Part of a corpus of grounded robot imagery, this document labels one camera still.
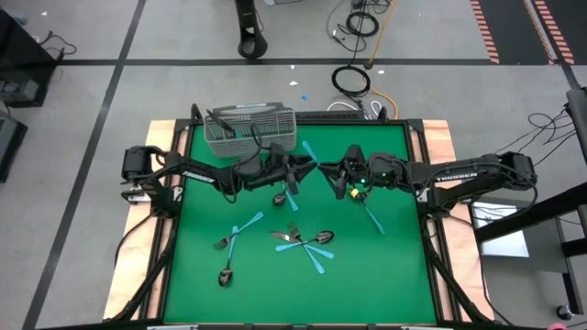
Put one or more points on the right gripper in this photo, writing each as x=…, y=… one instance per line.
x=354, y=169

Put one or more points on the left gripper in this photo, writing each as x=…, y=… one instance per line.
x=280, y=165

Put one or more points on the grey plastic cutlery basket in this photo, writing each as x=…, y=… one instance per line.
x=275, y=126

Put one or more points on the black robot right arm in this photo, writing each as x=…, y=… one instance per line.
x=481, y=172

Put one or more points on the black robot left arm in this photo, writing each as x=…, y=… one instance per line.
x=247, y=176

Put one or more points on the black power strip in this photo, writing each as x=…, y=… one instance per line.
x=330, y=115

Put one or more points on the green table mat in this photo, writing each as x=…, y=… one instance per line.
x=367, y=284

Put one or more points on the silver aluminium extrusion bar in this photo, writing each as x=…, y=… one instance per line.
x=172, y=327
x=426, y=327

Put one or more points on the white sheet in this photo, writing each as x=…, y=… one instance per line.
x=504, y=243

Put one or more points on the black orange-striped floor mat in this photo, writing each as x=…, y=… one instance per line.
x=513, y=27

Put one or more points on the black caster wheel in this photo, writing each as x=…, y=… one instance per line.
x=564, y=313

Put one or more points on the pink object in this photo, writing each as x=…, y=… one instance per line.
x=557, y=326

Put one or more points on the black equipment box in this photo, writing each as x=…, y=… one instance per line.
x=11, y=146

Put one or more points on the black desk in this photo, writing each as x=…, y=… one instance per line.
x=18, y=55

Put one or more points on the silver arm base bracket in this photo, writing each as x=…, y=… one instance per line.
x=421, y=194
x=137, y=197

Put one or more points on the black pedestal stand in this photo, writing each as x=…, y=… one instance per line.
x=251, y=48

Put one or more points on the black metal workstation frame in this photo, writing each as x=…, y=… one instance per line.
x=527, y=220

